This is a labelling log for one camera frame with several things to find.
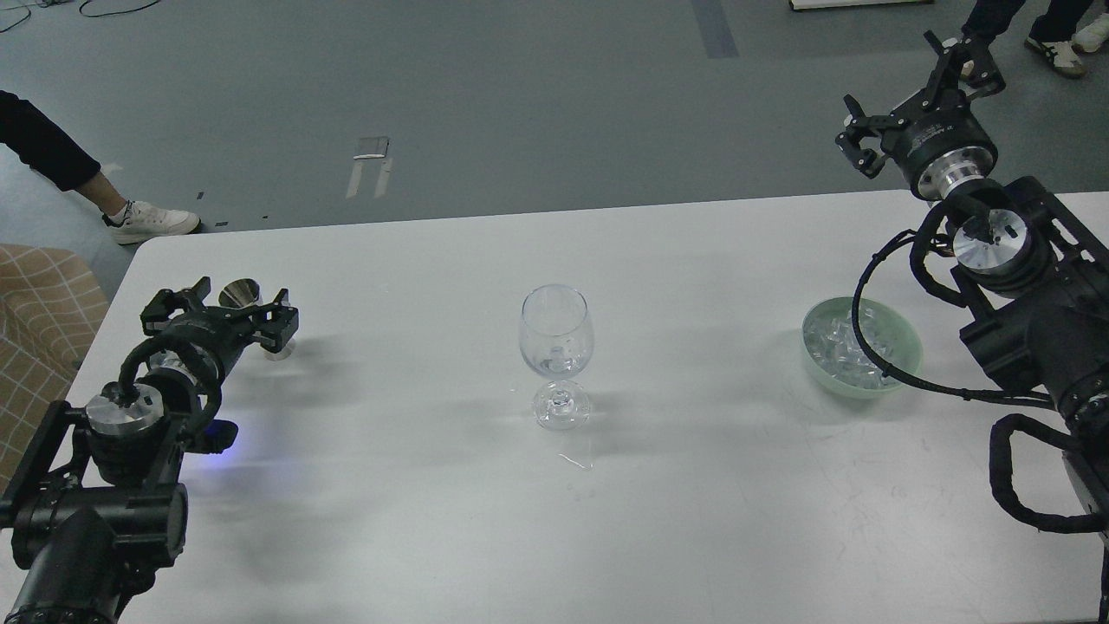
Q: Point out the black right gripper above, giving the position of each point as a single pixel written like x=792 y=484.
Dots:
x=940 y=143

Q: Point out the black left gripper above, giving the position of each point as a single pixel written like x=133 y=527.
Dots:
x=203 y=347

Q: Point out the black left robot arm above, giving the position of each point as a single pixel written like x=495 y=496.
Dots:
x=96 y=507

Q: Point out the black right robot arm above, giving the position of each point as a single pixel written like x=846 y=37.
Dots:
x=1031 y=274

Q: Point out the clear wine glass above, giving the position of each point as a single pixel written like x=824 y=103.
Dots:
x=556 y=339

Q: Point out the standing person white sneakers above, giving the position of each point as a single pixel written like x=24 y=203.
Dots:
x=1055 y=35

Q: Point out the beige checked cushion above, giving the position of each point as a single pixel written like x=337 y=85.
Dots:
x=51 y=308

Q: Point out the seated person in black trousers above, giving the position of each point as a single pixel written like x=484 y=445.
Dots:
x=48 y=150

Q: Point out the green bowl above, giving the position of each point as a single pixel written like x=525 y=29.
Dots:
x=848 y=392

